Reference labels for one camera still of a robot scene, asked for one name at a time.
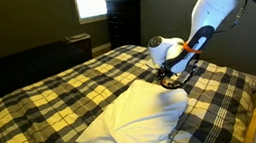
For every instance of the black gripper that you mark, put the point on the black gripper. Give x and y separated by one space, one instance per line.
165 75

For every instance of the white pillow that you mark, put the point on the white pillow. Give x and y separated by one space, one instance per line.
135 124

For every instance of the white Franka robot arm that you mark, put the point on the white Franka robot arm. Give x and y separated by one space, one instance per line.
219 1

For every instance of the black dresser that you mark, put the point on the black dresser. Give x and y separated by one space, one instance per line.
125 23

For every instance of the small dark side table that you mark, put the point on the small dark side table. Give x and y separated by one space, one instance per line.
80 44

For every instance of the bright window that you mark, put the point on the bright window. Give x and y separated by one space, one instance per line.
93 0

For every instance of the yellow plaid bed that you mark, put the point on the yellow plaid bed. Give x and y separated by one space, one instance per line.
55 105

